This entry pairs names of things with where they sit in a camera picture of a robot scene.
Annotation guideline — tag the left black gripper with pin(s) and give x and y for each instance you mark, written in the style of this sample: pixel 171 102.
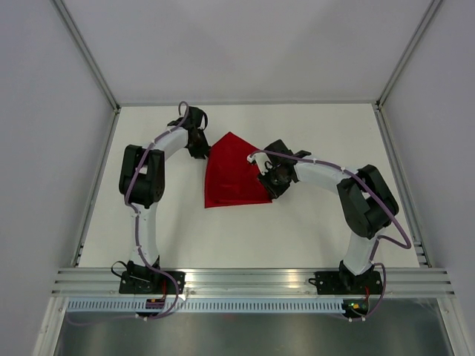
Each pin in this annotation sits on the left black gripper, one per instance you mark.
pixel 204 151

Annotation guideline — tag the aluminium frame post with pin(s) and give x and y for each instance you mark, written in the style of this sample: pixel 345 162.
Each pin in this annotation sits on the aluminium frame post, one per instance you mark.
pixel 74 32
pixel 418 34

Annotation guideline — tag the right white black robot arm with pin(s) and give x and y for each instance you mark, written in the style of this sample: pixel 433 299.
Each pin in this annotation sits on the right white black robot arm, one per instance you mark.
pixel 367 203

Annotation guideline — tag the left aluminium frame post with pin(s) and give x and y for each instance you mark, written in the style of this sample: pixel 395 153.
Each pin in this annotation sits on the left aluminium frame post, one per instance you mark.
pixel 74 32

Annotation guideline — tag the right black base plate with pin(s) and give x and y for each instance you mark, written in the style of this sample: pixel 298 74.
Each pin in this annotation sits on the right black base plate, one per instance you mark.
pixel 337 283

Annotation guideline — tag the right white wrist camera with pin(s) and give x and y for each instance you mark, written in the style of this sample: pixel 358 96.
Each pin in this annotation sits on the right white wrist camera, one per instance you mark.
pixel 262 161

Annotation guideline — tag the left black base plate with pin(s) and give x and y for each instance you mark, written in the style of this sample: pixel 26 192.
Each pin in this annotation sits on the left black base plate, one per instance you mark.
pixel 148 282

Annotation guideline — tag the slotted white cable duct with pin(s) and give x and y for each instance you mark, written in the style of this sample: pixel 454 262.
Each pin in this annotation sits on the slotted white cable duct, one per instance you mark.
pixel 240 305

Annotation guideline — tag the right aluminium frame post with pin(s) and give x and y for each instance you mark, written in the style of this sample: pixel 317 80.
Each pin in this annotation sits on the right aluminium frame post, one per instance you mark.
pixel 418 34

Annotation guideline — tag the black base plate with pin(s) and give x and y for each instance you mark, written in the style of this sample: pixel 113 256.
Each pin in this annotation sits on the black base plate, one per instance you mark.
pixel 148 282
pixel 337 283

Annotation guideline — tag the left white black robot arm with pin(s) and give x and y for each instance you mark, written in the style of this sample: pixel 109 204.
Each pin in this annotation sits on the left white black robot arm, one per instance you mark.
pixel 142 183

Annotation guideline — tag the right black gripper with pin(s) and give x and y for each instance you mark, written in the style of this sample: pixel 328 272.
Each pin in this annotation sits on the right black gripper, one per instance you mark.
pixel 275 191

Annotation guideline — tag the aluminium front rail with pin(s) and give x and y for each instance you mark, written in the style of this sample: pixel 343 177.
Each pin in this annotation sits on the aluminium front rail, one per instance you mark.
pixel 252 282

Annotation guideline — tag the red cloth napkin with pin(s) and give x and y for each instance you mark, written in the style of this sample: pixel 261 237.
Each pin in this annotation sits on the red cloth napkin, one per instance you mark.
pixel 230 180

